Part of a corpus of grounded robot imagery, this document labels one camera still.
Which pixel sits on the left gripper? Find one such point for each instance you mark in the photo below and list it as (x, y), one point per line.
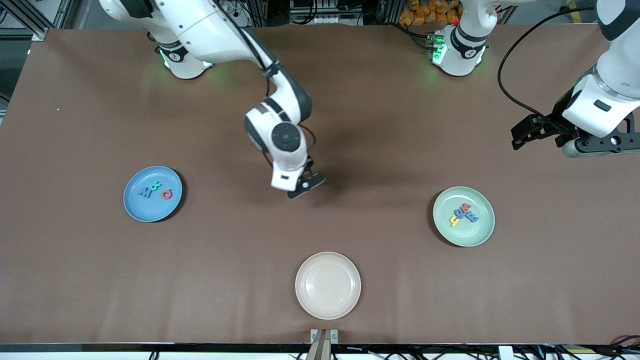
(550, 122)

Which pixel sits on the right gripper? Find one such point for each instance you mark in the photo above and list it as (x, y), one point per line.
(309, 165)

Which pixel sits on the red lowercase foam letter w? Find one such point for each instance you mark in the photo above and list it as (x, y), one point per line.
(467, 207)

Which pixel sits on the blue lowercase foam letter m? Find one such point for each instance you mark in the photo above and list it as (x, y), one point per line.
(473, 217)

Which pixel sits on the blue lowercase foam letter g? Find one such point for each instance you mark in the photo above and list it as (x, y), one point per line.
(455, 210)

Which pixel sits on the yellow lowercase foam letter h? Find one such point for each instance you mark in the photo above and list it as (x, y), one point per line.
(454, 221)

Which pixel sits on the red uppercase foam letter Q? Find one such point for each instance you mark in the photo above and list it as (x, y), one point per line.
(163, 195)

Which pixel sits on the green uppercase foam letter R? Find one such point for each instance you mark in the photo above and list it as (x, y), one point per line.
(155, 186)

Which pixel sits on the blue uppercase foam letter M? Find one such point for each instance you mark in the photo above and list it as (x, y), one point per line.
(145, 193)

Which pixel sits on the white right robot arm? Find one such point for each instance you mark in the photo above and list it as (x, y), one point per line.
(200, 25)

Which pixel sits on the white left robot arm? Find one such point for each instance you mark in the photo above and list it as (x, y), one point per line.
(462, 55)

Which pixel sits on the beige plate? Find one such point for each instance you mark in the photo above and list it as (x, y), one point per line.
(327, 285)

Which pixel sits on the green plate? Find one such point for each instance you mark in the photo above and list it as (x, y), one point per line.
(475, 235)

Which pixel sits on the blue plate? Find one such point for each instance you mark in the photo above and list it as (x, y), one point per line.
(150, 210)

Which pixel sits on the white equipment rack strip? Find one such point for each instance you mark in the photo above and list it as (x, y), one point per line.
(325, 19)

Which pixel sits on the orange snack bags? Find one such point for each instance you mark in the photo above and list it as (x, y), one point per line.
(430, 12)

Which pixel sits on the white power strip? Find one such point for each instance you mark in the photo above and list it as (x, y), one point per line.
(237, 12)

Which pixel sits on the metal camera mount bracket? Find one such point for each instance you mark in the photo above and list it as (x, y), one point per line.
(324, 345)

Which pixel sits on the aluminium frame profile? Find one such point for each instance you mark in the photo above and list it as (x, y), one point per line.
(35, 22)

